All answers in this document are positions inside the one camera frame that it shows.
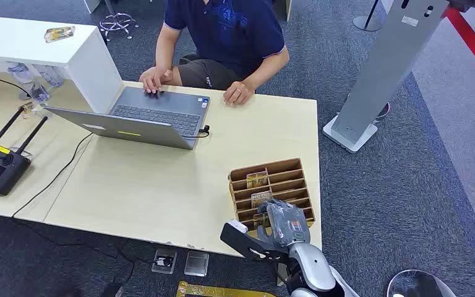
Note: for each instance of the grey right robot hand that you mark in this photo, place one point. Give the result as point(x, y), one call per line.
point(286, 225)

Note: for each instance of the person's left forearm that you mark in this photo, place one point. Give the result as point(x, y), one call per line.
point(268, 67)

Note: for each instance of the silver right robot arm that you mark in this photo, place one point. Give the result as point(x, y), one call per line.
point(315, 268)

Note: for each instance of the person's right forearm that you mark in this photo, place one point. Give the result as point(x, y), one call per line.
point(166, 47)

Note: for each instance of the yellow picture card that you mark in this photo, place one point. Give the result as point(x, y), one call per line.
point(261, 198)
point(257, 179)

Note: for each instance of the cardboard card holder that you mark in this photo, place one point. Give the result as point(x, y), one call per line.
point(286, 184)

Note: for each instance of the person's left hand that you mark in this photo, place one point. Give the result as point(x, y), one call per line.
point(237, 92)

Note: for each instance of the person's hand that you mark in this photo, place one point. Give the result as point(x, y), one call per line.
point(237, 92)
point(154, 78)

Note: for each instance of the person's right hand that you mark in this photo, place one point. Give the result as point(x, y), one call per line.
point(154, 78)

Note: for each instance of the person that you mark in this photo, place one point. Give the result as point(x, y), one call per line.
point(229, 32)

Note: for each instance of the closed floor socket plate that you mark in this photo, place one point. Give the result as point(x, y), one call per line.
point(196, 263)

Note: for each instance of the open floor socket box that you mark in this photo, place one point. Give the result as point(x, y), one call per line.
point(164, 261)

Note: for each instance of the grey laptop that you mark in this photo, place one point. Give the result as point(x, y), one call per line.
point(155, 117)

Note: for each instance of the grey kiosk stand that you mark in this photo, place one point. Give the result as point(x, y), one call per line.
point(385, 69)

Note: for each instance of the white desk shelf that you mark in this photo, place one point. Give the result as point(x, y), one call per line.
point(86, 65)

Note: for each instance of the red barrier belt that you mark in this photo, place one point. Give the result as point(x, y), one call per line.
point(473, 43)

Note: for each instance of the chrome chair base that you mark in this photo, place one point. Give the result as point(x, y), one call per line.
point(116, 22)

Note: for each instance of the clear plastic water bottle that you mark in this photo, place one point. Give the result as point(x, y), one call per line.
point(19, 73)
point(51, 76)

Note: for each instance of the black bracket wrist camera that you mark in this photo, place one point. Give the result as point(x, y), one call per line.
point(241, 242)

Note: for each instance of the barrier post with round base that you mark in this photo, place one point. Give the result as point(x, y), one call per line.
point(368, 19)

